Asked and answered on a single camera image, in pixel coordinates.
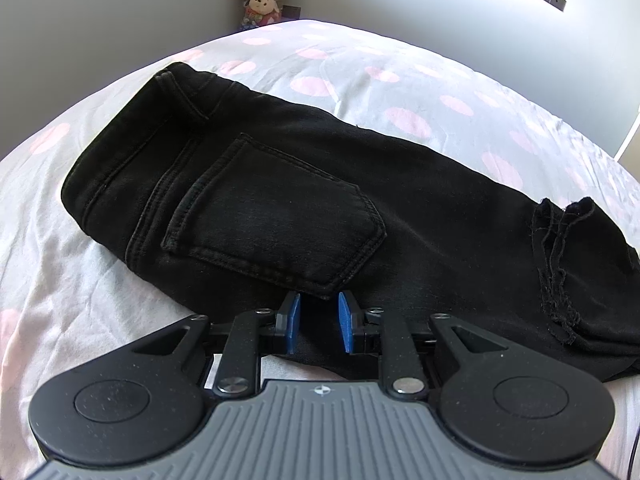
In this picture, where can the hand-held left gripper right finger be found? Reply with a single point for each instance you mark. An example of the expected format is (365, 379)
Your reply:
(346, 322)

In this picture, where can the black jeans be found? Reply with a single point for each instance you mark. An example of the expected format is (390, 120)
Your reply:
(310, 185)

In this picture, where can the bed with pink dotted sheet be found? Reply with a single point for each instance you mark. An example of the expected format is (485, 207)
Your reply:
(75, 285)

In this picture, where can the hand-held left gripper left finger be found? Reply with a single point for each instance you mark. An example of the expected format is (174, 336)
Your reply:
(294, 322)

